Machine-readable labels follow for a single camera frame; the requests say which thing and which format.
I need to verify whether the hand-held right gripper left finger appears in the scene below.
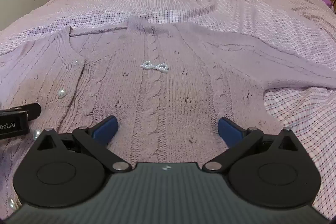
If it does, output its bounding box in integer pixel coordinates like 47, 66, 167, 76
34, 115, 132, 173

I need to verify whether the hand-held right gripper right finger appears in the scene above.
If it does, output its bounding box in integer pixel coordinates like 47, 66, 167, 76
202, 117, 300, 173

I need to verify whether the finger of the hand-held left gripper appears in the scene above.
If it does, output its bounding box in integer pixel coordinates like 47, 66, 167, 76
0, 102, 42, 121

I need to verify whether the pink knitted cardigan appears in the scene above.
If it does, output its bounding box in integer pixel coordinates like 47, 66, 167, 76
0, 15, 336, 217

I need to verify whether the pink checked bed sheet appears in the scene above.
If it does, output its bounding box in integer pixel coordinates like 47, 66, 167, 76
0, 0, 336, 220

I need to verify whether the purple pillow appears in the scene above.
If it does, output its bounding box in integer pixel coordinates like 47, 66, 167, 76
322, 0, 336, 15

